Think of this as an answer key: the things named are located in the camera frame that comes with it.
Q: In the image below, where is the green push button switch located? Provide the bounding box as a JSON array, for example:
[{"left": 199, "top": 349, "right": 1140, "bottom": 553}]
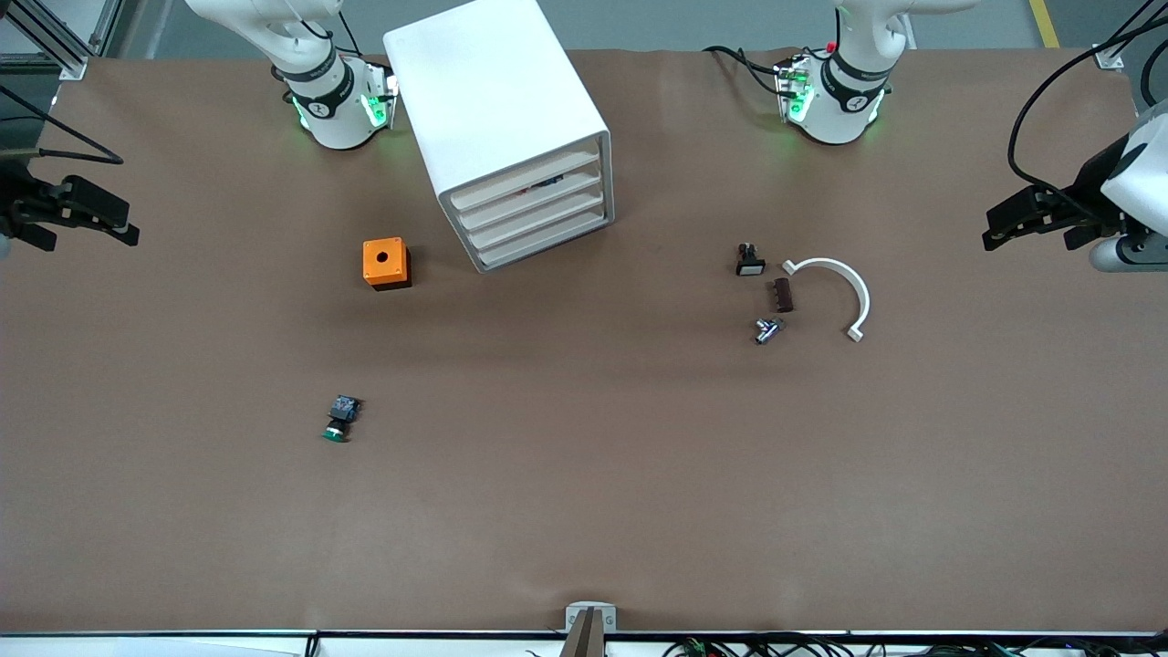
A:
[{"left": 323, "top": 394, "right": 364, "bottom": 444}]

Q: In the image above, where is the white plastic drawer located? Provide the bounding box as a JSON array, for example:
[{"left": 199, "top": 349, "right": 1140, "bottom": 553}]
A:
[
  {"left": 447, "top": 149, "right": 603, "bottom": 213},
  {"left": 464, "top": 193, "right": 606, "bottom": 250},
  {"left": 456, "top": 173, "right": 604, "bottom": 231},
  {"left": 473, "top": 212, "right": 610, "bottom": 272}
]

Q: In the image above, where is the white drawer cabinet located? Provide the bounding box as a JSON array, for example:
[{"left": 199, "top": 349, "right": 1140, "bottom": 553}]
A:
[{"left": 382, "top": 0, "right": 615, "bottom": 275}]

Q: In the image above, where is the white curved plastic arc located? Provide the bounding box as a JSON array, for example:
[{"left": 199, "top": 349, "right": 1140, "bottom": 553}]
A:
[{"left": 782, "top": 257, "right": 871, "bottom": 344}]

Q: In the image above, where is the connector plate green light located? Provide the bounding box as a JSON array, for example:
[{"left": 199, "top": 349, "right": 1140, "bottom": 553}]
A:
[
  {"left": 363, "top": 62, "right": 400, "bottom": 130},
  {"left": 774, "top": 55, "right": 815, "bottom": 125}
]

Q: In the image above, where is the brown table cover sheet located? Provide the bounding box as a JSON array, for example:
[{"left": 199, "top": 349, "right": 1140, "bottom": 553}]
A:
[{"left": 0, "top": 46, "right": 1168, "bottom": 637}]

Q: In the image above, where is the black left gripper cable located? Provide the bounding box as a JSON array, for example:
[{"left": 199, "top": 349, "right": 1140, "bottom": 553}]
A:
[{"left": 1007, "top": 0, "right": 1168, "bottom": 216}]

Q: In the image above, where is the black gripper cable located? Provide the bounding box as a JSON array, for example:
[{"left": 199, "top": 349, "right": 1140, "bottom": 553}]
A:
[
  {"left": 1007, "top": 0, "right": 1168, "bottom": 216},
  {"left": 0, "top": 86, "right": 125, "bottom": 166}
]

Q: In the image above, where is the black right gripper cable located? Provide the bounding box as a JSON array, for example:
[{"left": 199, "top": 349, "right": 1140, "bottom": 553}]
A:
[{"left": 0, "top": 86, "right": 125, "bottom": 166}]

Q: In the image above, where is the aluminium frame extrusion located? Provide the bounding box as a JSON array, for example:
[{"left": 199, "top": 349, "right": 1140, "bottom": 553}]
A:
[
  {"left": 0, "top": 0, "right": 125, "bottom": 81},
  {"left": 1094, "top": 0, "right": 1168, "bottom": 71}
]

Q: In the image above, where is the orange button enclosure box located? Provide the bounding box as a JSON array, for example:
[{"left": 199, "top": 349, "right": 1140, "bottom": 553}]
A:
[{"left": 362, "top": 236, "right": 412, "bottom": 292}]

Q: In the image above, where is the black base cable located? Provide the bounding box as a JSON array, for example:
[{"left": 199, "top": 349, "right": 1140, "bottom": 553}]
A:
[{"left": 702, "top": 45, "right": 786, "bottom": 98}]

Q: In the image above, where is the black cable bundle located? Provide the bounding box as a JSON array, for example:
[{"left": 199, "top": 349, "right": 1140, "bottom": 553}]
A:
[{"left": 662, "top": 632, "right": 1168, "bottom": 657}]

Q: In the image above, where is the grey metal bracket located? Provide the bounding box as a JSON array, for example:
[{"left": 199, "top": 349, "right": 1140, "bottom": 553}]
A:
[{"left": 565, "top": 601, "right": 618, "bottom": 633}]

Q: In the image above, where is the metal camera post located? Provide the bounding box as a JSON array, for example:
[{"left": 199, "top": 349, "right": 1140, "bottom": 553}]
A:
[{"left": 558, "top": 609, "right": 606, "bottom": 657}]

